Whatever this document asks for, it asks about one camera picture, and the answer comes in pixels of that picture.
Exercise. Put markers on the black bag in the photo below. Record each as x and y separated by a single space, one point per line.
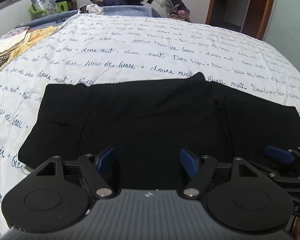
72 4

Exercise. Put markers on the clear plastic bag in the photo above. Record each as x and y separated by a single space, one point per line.
164 7

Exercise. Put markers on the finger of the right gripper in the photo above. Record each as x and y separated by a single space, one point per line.
279 154

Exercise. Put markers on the green plastic basket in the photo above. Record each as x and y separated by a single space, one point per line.
40 9

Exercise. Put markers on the floral pillow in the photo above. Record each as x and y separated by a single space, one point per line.
43 2

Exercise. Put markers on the wooden door frame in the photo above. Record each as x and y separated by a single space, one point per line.
249 17

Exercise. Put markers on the white bedspread with blue script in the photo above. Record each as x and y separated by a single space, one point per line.
90 49

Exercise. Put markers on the blue towel blanket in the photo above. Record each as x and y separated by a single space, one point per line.
118 10

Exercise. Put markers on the black pants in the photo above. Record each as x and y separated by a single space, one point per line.
152 120

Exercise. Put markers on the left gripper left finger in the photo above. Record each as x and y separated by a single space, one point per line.
104 161

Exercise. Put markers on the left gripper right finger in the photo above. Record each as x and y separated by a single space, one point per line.
189 161

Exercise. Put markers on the white wardrobe sliding door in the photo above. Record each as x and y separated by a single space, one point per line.
283 31

